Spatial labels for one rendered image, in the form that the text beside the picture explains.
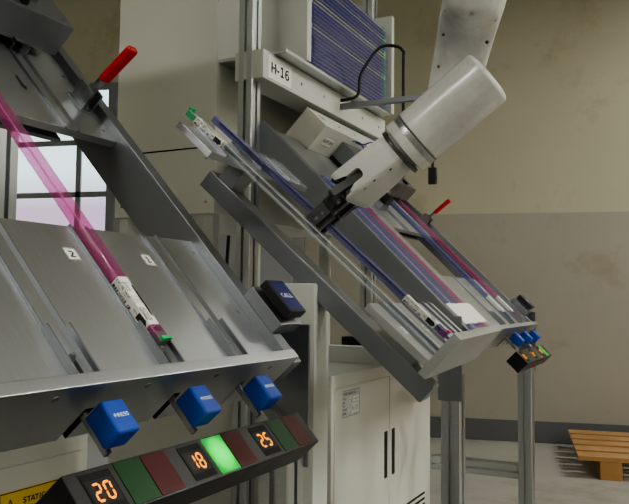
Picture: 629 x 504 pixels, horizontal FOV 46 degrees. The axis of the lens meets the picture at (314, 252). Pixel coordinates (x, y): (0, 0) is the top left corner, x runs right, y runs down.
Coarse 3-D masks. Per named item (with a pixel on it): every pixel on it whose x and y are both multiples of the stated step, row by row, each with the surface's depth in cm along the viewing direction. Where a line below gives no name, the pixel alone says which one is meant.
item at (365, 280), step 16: (192, 112) 108; (224, 144) 106; (240, 160) 105; (256, 176) 103; (272, 192) 102; (288, 208) 101; (304, 224) 100; (320, 240) 99; (336, 256) 98; (352, 272) 97; (368, 288) 96
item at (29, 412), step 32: (288, 352) 82; (0, 384) 48; (32, 384) 50; (64, 384) 52; (96, 384) 55; (128, 384) 59; (160, 384) 63; (192, 384) 68; (224, 384) 74; (0, 416) 49; (32, 416) 52; (64, 416) 56; (160, 416) 69; (0, 448) 53
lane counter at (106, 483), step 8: (96, 472) 53; (104, 472) 53; (80, 480) 51; (88, 480) 52; (96, 480) 52; (104, 480) 53; (112, 480) 53; (88, 488) 51; (96, 488) 52; (104, 488) 52; (112, 488) 53; (96, 496) 51; (104, 496) 52; (112, 496) 52; (120, 496) 53
